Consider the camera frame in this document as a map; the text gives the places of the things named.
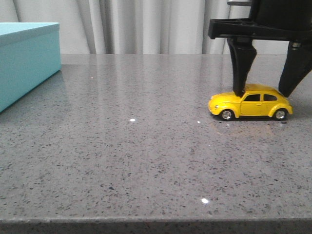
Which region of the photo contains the light blue storage box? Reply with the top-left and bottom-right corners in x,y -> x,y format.
0,22 -> 61,111

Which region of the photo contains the white pleated curtain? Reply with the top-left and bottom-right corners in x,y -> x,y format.
0,0 -> 312,55

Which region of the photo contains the yellow toy beetle car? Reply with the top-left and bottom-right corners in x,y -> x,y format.
208,84 -> 293,121

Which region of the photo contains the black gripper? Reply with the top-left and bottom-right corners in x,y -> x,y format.
208,0 -> 312,97

